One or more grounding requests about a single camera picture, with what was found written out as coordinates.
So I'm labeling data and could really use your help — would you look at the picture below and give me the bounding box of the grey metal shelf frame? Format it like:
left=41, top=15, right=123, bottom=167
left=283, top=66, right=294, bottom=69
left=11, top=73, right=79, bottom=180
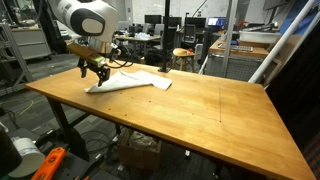
left=0, top=23, right=34, bottom=98

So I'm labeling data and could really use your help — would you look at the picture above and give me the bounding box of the wooden top workbench cabinet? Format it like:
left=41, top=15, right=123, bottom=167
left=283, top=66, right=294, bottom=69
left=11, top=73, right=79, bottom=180
left=203, top=36, right=270, bottom=83

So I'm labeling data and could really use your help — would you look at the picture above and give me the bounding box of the white paper roll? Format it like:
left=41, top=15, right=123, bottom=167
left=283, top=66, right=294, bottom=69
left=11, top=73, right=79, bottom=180
left=8, top=137, right=46, bottom=178

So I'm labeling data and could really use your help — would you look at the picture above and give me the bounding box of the dark round container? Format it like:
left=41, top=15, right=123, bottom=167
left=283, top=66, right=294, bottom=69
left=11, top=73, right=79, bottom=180
left=0, top=128, right=23, bottom=178

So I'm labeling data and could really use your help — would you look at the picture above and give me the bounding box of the grey computer keyboard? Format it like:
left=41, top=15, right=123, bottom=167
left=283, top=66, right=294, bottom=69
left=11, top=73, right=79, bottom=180
left=218, top=43, right=254, bottom=53

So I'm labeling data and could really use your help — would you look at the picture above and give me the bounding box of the round wooden stool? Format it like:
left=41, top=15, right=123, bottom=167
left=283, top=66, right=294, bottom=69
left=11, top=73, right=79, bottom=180
left=171, top=47, right=196, bottom=73

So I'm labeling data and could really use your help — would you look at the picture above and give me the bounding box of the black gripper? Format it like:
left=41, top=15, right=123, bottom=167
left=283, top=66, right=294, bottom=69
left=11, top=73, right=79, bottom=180
left=77, top=56, right=112, bottom=88

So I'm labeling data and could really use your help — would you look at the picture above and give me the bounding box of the black floor cable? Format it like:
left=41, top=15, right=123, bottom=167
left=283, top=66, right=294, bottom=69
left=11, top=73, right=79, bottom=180
left=81, top=130, right=116, bottom=155

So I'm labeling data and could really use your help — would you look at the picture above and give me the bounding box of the grey filing cabinet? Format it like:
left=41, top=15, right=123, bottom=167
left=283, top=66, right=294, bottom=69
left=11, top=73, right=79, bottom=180
left=9, top=27, right=53, bottom=61

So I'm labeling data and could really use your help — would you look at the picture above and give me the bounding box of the thin black camera cable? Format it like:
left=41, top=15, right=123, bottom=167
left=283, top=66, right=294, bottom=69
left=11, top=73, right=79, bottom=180
left=108, top=41, right=135, bottom=70

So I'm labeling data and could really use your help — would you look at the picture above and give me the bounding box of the brown cardboard box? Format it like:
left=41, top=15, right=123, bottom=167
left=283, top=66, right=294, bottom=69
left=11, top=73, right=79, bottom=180
left=117, top=129, right=163, bottom=172

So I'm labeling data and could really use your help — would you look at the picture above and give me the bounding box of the orange plastic tool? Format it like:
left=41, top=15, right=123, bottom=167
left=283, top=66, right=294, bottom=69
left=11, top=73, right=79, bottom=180
left=30, top=147, right=68, bottom=180

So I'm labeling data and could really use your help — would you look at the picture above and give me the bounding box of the white cloth towel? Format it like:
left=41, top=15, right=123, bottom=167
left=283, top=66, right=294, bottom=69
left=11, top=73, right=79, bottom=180
left=84, top=69, right=173, bottom=94

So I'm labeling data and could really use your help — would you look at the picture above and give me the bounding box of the black vertical stand pole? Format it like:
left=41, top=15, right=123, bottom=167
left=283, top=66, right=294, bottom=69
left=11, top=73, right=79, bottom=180
left=157, top=0, right=173, bottom=73

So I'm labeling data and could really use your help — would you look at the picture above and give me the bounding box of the dark computer monitor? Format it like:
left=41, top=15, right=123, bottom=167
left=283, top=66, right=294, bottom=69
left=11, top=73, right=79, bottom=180
left=144, top=14, right=163, bottom=25

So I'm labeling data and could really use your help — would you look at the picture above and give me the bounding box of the white diagonal pipe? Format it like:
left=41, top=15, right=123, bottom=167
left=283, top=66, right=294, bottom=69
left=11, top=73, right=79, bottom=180
left=248, top=0, right=316, bottom=84

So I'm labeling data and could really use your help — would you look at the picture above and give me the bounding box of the tan wrist camera bar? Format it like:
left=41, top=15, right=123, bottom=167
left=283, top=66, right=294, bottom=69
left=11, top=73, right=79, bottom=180
left=65, top=40, right=107, bottom=68

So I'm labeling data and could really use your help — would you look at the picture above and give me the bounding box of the white plastic bin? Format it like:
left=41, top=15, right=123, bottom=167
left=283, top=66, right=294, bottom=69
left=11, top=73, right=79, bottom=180
left=239, top=30, right=283, bottom=44

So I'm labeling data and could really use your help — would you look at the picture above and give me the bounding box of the grey backed office chair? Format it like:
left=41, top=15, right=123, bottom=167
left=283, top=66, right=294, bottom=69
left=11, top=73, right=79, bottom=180
left=181, top=23, right=198, bottom=46

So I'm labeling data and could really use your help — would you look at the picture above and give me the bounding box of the lit computer monitor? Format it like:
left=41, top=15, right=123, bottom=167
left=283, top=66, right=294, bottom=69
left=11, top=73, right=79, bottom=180
left=207, top=16, right=228, bottom=28

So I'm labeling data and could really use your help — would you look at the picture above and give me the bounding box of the black table leg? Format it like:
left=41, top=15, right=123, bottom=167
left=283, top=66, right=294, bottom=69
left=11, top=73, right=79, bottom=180
left=46, top=97, right=90, bottom=161

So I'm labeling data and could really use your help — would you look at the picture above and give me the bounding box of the cluttered wooden desk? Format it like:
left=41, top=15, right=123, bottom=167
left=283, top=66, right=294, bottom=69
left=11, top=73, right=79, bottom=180
left=114, top=33, right=162, bottom=59

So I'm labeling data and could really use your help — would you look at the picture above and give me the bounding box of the grey vertical post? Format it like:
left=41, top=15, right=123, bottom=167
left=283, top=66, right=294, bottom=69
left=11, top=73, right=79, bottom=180
left=222, top=0, right=238, bottom=78

